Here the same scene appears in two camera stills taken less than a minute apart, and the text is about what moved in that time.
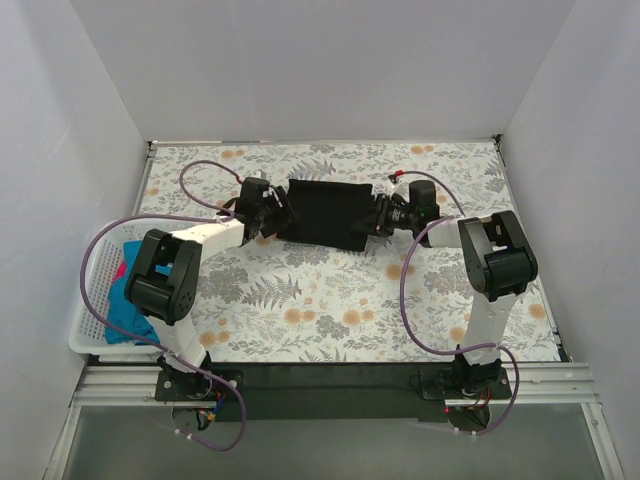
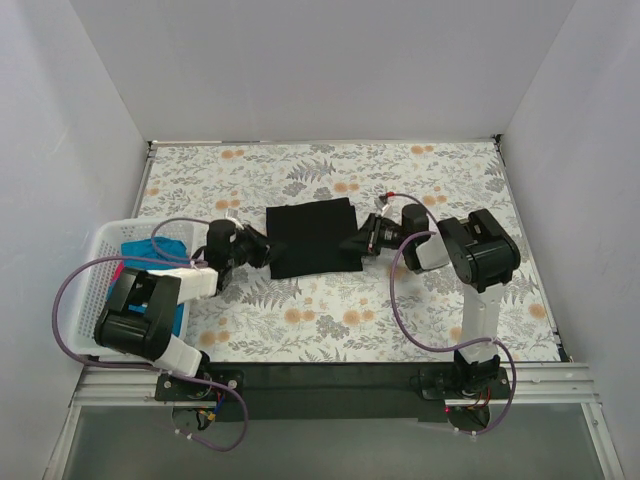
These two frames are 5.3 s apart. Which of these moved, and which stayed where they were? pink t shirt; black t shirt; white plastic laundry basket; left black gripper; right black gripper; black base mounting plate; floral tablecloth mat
Moved: right black gripper; black t shirt; left black gripper
Stayed: pink t shirt; floral tablecloth mat; white plastic laundry basket; black base mounting plate
